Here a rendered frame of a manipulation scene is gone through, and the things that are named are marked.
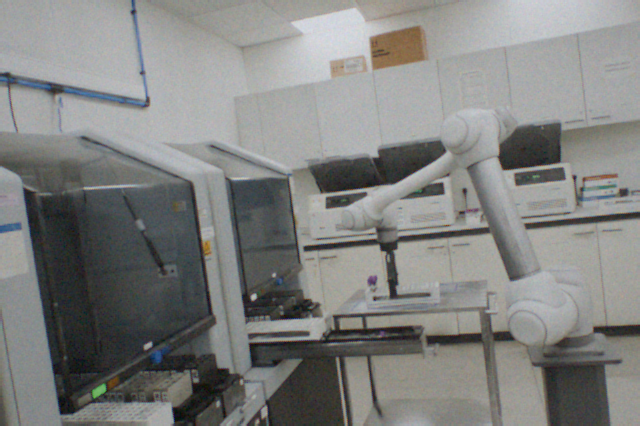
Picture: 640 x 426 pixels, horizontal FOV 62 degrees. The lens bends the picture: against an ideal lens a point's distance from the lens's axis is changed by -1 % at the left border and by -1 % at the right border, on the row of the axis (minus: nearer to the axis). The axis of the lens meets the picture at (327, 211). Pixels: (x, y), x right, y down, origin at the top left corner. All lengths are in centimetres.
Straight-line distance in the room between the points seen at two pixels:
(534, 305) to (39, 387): 125
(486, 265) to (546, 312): 249
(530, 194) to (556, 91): 83
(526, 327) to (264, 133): 343
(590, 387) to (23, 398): 157
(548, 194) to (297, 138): 204
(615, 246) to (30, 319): 372
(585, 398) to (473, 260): 231
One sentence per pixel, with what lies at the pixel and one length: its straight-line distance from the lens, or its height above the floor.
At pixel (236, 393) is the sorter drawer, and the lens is 165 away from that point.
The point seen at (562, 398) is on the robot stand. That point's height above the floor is 56.
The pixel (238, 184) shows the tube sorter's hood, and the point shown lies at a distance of 193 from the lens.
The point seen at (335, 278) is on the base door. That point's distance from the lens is 428.
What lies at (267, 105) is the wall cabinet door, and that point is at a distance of 470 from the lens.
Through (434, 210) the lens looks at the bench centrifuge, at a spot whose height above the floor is 103.
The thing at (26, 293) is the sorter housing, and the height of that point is 121.
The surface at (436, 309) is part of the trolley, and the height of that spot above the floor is 82.
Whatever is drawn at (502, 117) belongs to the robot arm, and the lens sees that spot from 184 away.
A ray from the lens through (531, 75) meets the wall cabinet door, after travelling 441.
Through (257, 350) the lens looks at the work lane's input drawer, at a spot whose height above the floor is 79.
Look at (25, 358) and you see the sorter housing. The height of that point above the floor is 110.
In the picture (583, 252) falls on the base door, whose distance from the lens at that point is 417.
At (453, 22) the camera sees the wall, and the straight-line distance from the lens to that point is 483.
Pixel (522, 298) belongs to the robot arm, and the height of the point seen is 93.
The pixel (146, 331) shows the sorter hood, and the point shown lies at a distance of 140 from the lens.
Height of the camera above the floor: 134
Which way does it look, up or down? 3 degrees down
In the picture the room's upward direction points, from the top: 8 degrees counter-clockwise
